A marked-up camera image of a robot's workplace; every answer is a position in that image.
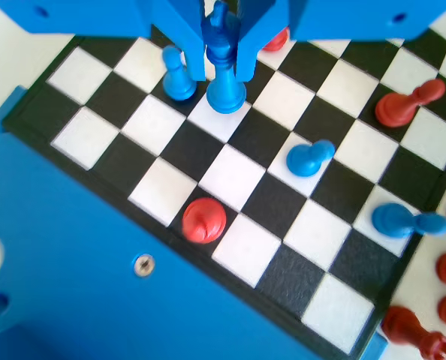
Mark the red chess king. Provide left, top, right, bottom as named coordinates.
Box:
left=181, top=197, right=228, bottom=245

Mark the silver base screw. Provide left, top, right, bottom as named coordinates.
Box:
left=132, top=253, right=155, bottom=278

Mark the black and white chessboard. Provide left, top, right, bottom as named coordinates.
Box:
left=2, top=0, right=446, bottom=359

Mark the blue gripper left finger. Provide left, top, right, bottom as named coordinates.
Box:
left=0, top=0, right=206, bottom=82

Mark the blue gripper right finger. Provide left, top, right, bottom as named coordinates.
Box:
left=236, top=0, right=446, bottom=82

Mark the blue chess king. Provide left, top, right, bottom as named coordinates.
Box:
left=200, top=1, right=247, bottom=115

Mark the blue base plate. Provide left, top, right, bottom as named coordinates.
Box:
left=0, top=85, right=389, bottom=360

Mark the red chess rook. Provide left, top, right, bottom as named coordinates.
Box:
left=380, top=305, right=446, bottom=360

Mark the blue chess pawn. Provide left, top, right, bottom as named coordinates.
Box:
left=285, top=139, right=336, bottom=178
left=161, top=45, right=198, bottom=101
left=372, top=202, right=446, bottom=239

